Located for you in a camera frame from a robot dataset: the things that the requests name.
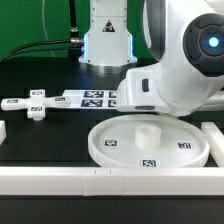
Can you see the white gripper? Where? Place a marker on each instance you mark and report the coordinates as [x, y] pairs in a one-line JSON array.
[[138, 93]]

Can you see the white round table top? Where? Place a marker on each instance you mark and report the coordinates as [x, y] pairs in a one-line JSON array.
[[147, 141]]

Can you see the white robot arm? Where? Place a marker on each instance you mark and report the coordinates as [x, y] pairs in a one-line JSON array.
[[186, 37]]

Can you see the white marker plate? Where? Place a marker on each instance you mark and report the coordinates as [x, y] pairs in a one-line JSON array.
[[91, 99]]

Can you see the white right fence bar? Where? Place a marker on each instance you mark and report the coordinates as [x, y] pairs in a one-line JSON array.
[[216, 140]]

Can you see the white fence bar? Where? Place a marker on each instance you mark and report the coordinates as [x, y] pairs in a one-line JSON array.
[[111, 181], [2, 131], [216, 140]]

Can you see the white cross-shaped table base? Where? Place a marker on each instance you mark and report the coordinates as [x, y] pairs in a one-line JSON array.
[[35, 104]]

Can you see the white front fence bar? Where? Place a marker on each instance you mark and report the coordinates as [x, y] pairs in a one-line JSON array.
[[111, 181]]

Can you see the white left fence bar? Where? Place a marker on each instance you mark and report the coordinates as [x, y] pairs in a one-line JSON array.
[[2, 131]]

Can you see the black upright cable connector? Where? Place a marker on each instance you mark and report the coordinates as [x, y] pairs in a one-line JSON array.
[[74, 34]]

